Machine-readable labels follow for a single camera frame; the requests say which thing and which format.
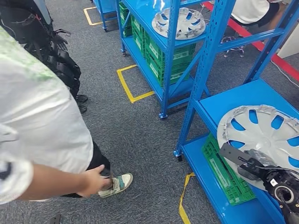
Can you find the black humanoid robot body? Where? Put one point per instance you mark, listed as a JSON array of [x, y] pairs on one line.
[[60, 61]]

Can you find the white desk panel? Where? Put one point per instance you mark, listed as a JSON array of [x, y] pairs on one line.
[[289, 44]]

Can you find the person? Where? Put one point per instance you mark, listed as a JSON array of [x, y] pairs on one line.
[[35, 108], [250, 10]]

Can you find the blue metal shelf rack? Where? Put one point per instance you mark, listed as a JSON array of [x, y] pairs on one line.
[[167, 77], [222, 102], [105, 6]]

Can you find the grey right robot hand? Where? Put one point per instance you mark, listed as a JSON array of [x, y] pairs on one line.
[[259, 159]]

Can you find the chrome chair base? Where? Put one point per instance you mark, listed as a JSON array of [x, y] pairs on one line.
[[233, 46]]

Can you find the red floor tape line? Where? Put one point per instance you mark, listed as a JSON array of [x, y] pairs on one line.
[[285, 63]]

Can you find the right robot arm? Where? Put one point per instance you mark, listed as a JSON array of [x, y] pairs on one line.
[[294, 185]]

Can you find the person's right hand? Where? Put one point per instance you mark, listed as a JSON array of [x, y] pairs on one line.
[[96, 182]]

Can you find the yellow floor tape marking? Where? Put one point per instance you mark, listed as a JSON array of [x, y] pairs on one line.
[[127, 86], [88, 17], [183, 198]]

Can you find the grey plastic hubcap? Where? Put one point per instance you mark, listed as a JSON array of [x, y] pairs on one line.
[[184, 23], [261, 133]]

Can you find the person's right forearm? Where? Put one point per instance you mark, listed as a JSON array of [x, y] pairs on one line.
[[53, 182]]

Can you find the green plastic crate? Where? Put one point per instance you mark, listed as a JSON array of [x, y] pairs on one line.
[[124, 18], [137, 34], [163, 74], [161, 52], [219, 176]]

